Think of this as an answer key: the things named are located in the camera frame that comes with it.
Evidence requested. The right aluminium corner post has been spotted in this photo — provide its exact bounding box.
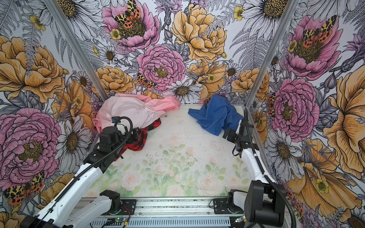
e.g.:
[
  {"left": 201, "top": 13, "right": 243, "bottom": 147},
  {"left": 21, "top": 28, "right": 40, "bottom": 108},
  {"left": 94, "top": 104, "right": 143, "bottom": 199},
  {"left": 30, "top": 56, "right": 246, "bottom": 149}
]
[{"left": 245, "top": 0, "right": 300, "bottom": 108}]

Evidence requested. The red black plaid cloth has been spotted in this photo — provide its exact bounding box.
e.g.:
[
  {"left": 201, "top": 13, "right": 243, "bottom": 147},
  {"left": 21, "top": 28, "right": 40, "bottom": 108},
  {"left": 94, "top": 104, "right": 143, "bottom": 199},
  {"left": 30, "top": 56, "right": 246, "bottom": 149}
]
[{"left": 118, "top": 118, "right": 161, "bottom": 156}]

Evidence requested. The left aluminium corner post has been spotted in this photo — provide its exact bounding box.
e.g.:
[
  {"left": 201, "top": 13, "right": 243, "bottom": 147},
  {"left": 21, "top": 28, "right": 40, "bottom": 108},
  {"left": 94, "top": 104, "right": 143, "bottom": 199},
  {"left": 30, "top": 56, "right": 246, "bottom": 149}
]
[{"left": 45, "top": 1, "right": 109, "bottom": 101}]

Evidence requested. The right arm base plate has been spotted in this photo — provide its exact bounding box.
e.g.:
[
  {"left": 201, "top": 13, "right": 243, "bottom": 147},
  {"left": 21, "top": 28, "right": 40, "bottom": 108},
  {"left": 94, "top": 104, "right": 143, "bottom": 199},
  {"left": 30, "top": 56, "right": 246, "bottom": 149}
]
[{"left": 213, "top": 198, "right": 243, "bottom": 215}]

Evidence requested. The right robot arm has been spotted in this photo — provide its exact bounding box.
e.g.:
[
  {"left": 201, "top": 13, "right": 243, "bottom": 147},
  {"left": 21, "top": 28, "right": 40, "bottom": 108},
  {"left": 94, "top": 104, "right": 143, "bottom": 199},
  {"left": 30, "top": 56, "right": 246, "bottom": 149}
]
[{"left": 223, "top": 119, "right": 286, "bottom": 227}]

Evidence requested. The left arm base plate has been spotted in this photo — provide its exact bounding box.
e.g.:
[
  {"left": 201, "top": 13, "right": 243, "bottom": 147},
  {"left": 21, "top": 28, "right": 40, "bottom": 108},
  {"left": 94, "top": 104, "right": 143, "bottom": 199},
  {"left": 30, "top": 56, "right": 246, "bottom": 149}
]
[{"left": 106, "top": 199, "right": 137, "bottom": 215}]

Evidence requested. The pink cloth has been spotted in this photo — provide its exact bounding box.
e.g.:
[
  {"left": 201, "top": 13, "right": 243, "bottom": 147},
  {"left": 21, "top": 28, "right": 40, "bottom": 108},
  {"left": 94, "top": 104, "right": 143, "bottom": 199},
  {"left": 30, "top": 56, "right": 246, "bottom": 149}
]
[{"left": 93, "top": 94, "right": 181, "bottom": 133}]

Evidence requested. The blue cloth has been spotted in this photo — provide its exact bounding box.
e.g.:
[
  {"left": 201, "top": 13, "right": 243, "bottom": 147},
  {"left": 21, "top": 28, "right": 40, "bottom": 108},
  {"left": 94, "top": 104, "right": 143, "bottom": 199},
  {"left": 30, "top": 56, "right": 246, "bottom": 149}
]
[{"left": 188, "top": 95, "right": 244, "bottom": 136}]

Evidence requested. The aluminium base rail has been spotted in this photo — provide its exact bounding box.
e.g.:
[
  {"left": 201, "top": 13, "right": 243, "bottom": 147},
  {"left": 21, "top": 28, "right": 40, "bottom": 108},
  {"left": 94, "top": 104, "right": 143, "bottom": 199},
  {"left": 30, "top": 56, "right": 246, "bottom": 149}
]
[{"left": 72, "top": 197, "right": 270, "bottom": 228}]

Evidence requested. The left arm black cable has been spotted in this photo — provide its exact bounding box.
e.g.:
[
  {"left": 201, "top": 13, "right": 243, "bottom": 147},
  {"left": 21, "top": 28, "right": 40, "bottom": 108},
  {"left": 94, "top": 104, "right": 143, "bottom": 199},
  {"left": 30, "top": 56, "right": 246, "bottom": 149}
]
[{"left": 35, "top": 116, "right": 134, "bottom": 223}]

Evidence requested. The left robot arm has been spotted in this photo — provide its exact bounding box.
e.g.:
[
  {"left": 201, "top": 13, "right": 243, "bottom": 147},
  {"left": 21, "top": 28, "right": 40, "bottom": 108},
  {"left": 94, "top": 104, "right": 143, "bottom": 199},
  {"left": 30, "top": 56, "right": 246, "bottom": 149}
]
[{"left": 20, "top": 116, "right": 133, "bottom": 228}]

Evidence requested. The aluminium corner post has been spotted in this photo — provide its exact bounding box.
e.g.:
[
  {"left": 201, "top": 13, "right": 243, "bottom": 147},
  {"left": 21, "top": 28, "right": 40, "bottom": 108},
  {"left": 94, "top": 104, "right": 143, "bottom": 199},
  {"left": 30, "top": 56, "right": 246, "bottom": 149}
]
[
  {"left": 245, "top": 0, "right": 300, "bottom": 108},
  {"left": 45, "top": 1, "right": 109, "bottom": 101}
]

